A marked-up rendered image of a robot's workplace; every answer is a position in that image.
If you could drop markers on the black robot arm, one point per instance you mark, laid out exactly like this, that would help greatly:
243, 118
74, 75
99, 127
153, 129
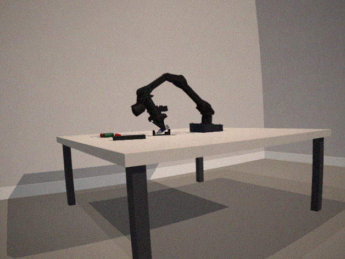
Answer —
144, 100

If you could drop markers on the grey cylindrical battery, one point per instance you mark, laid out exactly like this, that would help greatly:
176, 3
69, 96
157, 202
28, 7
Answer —
161, 130

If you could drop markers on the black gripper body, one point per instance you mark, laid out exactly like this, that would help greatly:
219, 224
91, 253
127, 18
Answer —
155, 115

